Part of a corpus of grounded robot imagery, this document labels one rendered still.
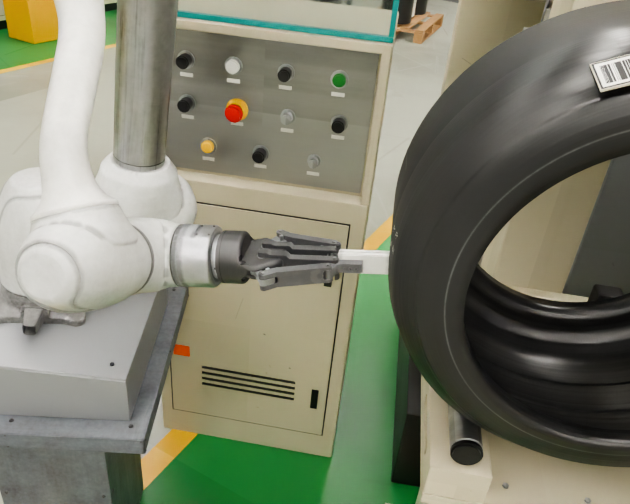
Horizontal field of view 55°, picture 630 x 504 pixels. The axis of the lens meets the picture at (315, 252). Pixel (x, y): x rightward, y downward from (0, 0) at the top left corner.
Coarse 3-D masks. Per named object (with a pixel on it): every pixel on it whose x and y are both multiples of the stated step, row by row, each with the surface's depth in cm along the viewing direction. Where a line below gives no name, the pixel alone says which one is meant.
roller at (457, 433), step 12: (456, 420) 87; (468, 420) 86; (456, 432) 85; (468, 432) 84; (480, 432) 86; (456, 444) 83; (468, 444) 83; (480, 444) 84; (456, 456) 84; (468, 456) 84; (480, 456) 83
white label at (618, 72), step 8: (624, 56) 57; (592, 64) 58; (600, 64) 57; (608, 64) 57; (616, 64) 57; (624, 64) 56; (592, 72) 57; (600, 72) 57; (608, 72) 56; (616, 72) 56; (624, 72) 56; (600, 80) 56; (608, 80) 56; (616, 80) 55; (624, 80) 55; (600, 88) 56; (608, 88) 55; (616, 88) 55
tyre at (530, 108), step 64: (512, 64) 67; (576, 64) 59; (448, 128) 68; (512, 128) 61; (576, 128) 58; (448, 192) 65; (512, 192) 62; (448, 256) 67; (448, 320) 71; (512, 320) 102; (576, 320) 101; (448, 384) 77; (512, 384) 94; (576, 384) 96; (576, 448) 78
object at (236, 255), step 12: (228, 240) 83; (240, 240) 83; (252, 240) 88; (216, 252) 83; (228, 252) 82; (240, 252) 82; (252, 252) 85; (216, 264) 83; (228, 264) 82; (240, 264) 82; (252, 264) 82; (264, 264) 82; (276, 264) 83; (228, 276) 83; (240, 276) 83; (252, 276) 82
